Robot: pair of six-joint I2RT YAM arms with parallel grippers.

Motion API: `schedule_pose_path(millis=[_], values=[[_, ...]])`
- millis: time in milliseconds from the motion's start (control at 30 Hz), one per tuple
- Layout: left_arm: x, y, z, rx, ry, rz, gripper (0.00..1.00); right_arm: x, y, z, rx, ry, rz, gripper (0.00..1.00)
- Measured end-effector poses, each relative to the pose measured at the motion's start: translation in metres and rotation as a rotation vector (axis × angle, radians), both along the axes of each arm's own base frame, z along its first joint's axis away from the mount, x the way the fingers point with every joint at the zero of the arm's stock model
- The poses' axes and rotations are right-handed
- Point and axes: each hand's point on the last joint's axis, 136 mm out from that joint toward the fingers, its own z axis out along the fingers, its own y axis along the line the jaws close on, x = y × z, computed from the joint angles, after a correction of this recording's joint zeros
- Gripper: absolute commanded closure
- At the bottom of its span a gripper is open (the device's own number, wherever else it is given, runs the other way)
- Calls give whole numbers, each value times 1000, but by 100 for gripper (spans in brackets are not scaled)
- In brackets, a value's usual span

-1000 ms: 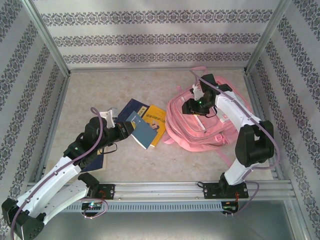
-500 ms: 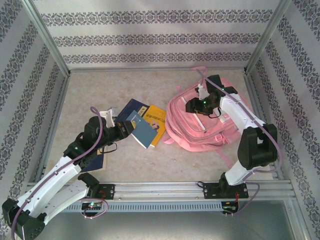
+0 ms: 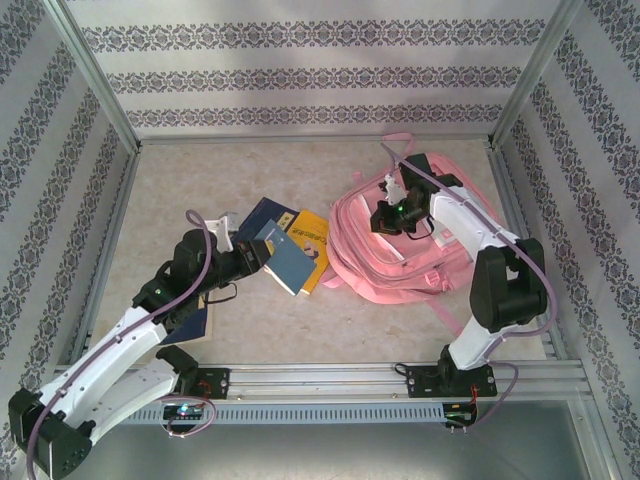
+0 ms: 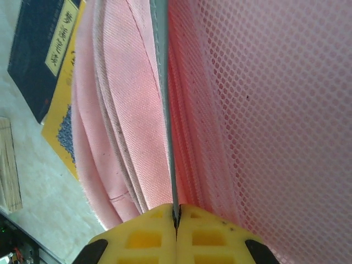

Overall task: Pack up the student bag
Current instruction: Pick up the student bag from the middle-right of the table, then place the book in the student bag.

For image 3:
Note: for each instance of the blue paperback book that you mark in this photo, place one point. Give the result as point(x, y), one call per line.
point(292, 265)

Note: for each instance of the pink backpack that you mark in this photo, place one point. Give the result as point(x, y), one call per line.
point(400, 270)

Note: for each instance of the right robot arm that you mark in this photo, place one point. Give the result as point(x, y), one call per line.
point(460, 220)

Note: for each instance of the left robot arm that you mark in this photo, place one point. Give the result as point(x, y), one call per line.
point(120, 395)

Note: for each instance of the navy book with yellow label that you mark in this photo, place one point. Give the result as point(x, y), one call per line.
point(262, 215)

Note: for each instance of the yellow paperback book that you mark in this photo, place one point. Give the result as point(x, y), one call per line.
point(312, 235)

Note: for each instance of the thick navy hardcover book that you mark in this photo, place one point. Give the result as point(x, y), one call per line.
point(192, 327)

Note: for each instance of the grey metal sheet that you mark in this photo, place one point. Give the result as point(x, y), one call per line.
point(320, 455)

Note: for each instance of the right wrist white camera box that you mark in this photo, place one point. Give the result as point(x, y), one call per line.
point(392, 189)

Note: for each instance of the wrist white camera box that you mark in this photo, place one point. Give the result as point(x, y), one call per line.
point(392, 189)
point(222, 225)

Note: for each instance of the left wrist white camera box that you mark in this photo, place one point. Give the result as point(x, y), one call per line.
point(222, 225)

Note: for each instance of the aluminium frame side rail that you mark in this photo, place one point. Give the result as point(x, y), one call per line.
point(119, 210)
point(520, 210)

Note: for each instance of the aluminium frame end rail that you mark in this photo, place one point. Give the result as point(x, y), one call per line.
point(250, 140)

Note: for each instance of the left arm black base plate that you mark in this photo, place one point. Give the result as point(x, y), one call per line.
point(215, 385)

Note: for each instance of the wide aluminium mounting rail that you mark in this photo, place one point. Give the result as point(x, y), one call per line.
point(320, 382)

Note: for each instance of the aluminium frame post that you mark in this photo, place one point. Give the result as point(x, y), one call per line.
point(100, 75)
point(532, 75)

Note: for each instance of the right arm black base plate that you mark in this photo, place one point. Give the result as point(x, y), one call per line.
point(425, 382)

